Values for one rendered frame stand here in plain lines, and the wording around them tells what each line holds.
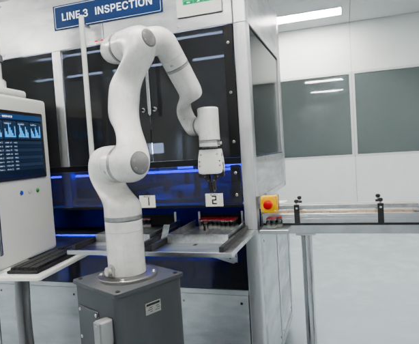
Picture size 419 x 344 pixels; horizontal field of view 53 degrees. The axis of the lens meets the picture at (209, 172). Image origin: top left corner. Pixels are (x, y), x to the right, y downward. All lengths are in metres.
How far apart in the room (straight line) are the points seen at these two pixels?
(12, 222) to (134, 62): 0.99
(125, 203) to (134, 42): 0.49
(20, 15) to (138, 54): 1.26
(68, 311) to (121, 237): 1.17
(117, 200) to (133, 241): 0.14
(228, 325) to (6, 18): 1.94
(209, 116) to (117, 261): 0.65
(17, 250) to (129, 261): 0.82
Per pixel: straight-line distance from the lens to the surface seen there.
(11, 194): 2.02
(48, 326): 2.56
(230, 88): 1.89
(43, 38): 2.40
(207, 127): 1.61
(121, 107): 1.34
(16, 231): 2.04
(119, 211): 1.31
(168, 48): 1.51
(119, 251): 1.34
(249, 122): 1.86
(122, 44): 1.38
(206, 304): 2.05
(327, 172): 6.43
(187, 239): 1.71
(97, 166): 1.35
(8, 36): 2.55
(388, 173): 6.45
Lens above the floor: 1.25
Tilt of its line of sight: 3 degrees down
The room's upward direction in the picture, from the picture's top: 4 degrees counter-clockwise
